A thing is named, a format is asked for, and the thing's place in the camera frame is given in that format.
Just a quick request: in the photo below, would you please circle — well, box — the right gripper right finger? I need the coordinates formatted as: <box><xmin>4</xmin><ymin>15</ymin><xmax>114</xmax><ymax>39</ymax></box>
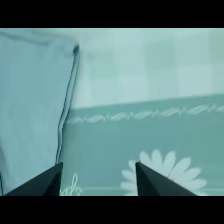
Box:
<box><xmin>135</xmin><ymin>161</ymin><xmax>198</xmax><ymax>197</ymax></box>

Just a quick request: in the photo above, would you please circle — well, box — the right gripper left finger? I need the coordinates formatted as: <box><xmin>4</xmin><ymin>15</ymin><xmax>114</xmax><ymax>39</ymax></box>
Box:
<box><xmin>5</xmin><ymin>161</ymin><xmax>64</xmax><ymax>197</ymax></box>

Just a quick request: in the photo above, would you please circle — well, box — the light blue shirt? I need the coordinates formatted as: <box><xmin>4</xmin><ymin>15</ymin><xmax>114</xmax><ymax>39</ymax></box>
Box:
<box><xmin>0</xmin><ymin>31</ymin><xmax>81</xmax><ymax>197</ymax></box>

